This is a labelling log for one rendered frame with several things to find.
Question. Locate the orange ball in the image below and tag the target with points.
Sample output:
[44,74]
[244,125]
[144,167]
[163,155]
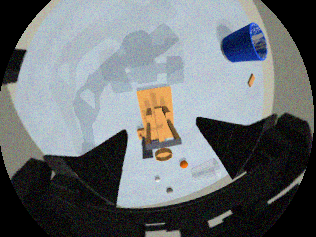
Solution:
[183,163]

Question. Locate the blue cup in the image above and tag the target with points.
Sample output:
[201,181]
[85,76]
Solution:
[245,44]

